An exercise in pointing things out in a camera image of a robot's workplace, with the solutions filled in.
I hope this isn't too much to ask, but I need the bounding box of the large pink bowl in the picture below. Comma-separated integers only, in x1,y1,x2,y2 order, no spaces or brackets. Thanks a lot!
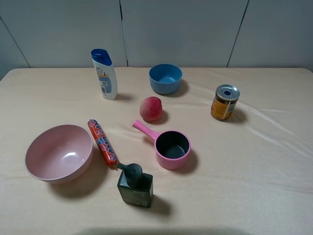
25,124,93,184

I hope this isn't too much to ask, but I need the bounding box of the white blue shampoo bottle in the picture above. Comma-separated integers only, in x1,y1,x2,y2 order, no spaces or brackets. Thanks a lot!
91,48,118,100

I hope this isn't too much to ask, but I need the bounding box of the blue bowl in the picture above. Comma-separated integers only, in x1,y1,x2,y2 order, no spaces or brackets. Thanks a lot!
149,64,183,94

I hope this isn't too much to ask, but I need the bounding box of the pink saucepan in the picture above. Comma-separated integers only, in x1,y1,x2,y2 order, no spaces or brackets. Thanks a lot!
133,120,191,170

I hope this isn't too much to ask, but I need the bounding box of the yellow tin can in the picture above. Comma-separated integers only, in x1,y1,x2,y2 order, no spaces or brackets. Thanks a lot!
211,84,240,120

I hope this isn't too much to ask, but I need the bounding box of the red wrapped sausage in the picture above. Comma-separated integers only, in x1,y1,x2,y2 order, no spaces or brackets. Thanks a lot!
88,119,119,169

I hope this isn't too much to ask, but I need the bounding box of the dark green pump bottle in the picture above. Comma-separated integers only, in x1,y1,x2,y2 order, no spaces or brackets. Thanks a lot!
117,163,154,208

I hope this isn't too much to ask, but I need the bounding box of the red peach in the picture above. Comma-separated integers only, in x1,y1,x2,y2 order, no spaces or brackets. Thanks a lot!
139,96,163,121

